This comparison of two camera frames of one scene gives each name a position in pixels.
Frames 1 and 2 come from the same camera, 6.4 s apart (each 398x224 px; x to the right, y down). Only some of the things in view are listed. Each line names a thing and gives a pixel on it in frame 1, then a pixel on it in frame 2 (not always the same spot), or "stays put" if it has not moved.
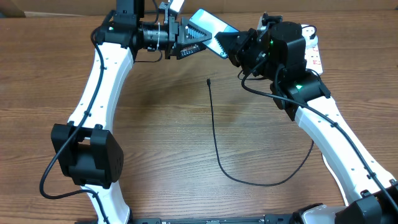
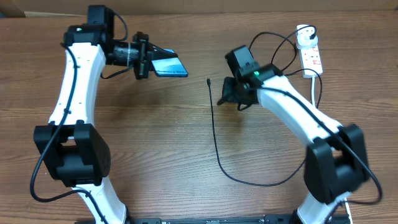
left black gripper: (178, 33) to (144, 58)
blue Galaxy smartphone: (212, 25) to (171, 67)
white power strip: (312, 52) stays put
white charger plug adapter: (309, 33) stays put
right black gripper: (242, 43) to (229, 97)
